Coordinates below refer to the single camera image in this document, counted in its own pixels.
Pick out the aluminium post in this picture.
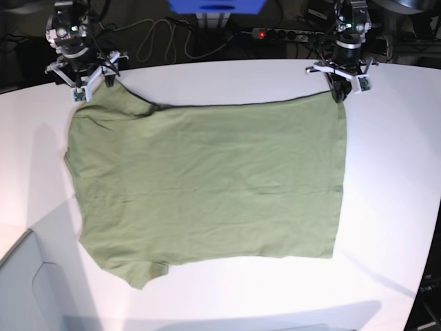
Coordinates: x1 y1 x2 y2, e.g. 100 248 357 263
195 12 230 29

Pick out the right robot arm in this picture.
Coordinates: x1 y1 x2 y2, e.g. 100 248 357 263
45 1 128 103

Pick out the blue box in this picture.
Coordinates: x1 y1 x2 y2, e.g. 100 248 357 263
168 0 266 14

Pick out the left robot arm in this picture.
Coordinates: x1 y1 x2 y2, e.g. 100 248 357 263
305 1 378 103

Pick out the green T-shirt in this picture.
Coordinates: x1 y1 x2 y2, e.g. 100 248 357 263
65 83 347 289

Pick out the grey cable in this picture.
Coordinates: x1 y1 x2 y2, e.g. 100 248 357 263
99 17 238 63

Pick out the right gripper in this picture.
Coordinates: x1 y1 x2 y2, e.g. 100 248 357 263
45 51 128 103

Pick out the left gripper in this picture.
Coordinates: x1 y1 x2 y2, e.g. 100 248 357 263
305 57 379 103

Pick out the black power strip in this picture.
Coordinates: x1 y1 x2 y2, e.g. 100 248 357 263
242 28 323 43

